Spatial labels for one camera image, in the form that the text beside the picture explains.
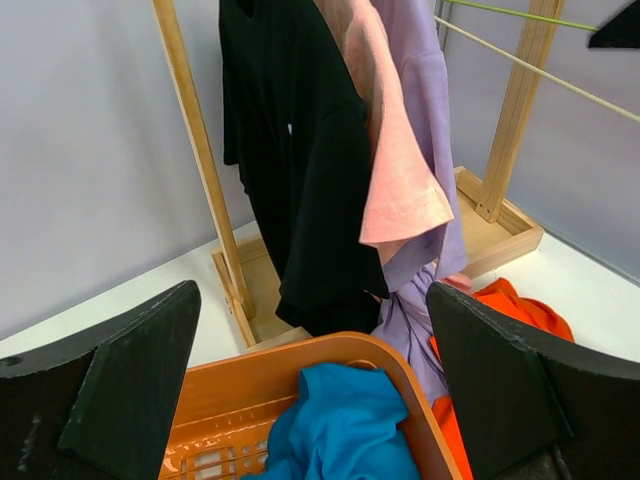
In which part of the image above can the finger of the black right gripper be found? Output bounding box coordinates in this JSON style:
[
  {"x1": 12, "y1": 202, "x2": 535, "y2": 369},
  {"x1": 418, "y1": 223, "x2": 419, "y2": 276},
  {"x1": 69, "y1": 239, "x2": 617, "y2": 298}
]
[{"x1": 587, "y1": 0, "x2": 640, "y2": 49}]

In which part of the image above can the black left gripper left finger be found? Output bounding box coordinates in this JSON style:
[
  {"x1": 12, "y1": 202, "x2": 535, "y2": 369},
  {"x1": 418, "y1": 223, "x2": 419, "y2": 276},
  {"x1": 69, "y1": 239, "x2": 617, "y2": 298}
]
[{"x1": 1, "y1": 280, "x2": 201, "y2": 479}]

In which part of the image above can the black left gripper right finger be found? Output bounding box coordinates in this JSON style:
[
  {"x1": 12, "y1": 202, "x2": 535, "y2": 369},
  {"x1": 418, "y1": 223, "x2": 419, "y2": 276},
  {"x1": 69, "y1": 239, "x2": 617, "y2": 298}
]
[{"x1": 426, "y1": 283, "x2": 639, "y2": 479}]

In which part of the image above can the orange t shirt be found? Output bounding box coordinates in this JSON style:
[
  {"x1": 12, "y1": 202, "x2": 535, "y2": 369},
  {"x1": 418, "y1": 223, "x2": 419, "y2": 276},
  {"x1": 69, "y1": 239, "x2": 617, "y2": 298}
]
[{"x1": 426, "y1": 283, "x2": 573, "y2": 479}]

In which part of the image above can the green clothes hanger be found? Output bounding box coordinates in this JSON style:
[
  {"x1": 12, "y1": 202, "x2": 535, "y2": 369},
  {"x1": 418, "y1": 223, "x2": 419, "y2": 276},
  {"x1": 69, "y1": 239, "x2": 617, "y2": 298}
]
[{"x1": 443, "y1": 0, "x2": 598, "y2": 33}]

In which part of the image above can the blue t shirt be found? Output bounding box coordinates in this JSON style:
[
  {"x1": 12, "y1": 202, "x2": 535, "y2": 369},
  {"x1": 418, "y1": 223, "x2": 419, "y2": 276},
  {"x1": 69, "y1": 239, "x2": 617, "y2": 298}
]
[{"x1": 245, "y1": 363, "x2": 421, "y2": 480}]

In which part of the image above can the purple t shirt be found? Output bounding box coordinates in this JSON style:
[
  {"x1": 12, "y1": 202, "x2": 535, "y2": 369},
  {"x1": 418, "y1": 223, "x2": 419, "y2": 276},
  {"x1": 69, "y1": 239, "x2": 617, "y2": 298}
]
[{"x1": 373, "y1": 1, "x2": 467, "y2": 402}]

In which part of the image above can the cream clothes hanger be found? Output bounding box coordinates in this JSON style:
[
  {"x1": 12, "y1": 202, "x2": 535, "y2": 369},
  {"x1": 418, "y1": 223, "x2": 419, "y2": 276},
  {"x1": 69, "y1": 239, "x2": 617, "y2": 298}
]
[{"x1": 434, "y1": 16, "x2": 639, "y2": 123}]

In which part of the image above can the pink t shirt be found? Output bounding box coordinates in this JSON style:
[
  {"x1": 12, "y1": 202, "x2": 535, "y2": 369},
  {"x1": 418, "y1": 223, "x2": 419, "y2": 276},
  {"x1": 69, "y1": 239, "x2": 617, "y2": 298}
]
[{"x1": 316, "y1": 1, "x2": 422, "y2": 268}]

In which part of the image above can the black t shirt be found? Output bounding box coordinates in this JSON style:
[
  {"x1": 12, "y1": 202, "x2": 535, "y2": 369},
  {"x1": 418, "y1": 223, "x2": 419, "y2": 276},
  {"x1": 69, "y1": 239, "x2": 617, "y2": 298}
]
[{"x1": 219, "y1": 1, "x2": 388, "y2": 336}]

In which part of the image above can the orange plastic basket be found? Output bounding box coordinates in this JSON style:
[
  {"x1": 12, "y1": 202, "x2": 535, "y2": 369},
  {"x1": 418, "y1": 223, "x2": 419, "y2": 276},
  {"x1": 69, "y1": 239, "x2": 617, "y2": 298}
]
[{"x1": 159, "y1": 332, "x2": 461, "y2": 479}]

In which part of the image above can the wooden clothes rack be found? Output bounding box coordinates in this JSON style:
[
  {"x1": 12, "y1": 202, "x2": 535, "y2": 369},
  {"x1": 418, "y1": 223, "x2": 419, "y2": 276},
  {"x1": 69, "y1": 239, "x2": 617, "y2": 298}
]
[{"x1": 154, "y1": 1, "x2": 542, "y2": 352}]

